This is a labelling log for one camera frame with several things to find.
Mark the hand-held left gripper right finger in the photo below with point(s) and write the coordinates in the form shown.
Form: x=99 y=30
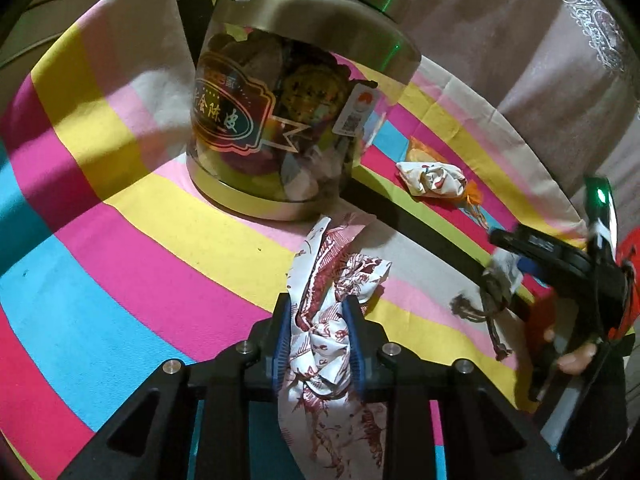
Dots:
x=356 y=342

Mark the white cloth with orange dots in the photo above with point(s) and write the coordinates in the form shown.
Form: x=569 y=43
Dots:
x=432 y=178

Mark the white cloth with red print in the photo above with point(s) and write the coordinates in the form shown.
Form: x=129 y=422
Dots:
x=325 y=330

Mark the glass jar with metal lid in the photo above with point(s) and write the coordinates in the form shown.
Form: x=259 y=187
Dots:
x=280 y=95

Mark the person's right hand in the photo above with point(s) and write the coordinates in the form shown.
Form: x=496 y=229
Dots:
x=575 y=360

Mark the striped multicoloured blanket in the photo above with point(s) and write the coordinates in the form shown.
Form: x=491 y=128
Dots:
x=125 y=240

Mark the person's right forearm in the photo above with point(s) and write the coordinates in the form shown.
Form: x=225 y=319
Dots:
x=595 y=420

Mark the orange mesh cloth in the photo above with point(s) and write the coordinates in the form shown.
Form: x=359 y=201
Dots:
x=472 y=194

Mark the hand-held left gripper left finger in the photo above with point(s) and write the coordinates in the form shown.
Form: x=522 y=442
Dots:
x=280 y=347

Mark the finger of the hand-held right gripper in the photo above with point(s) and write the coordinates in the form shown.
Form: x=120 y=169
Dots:
x=545 y=245
x=534 y=267

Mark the beige curtain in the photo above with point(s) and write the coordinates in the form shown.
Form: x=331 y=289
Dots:
x=500 y=45

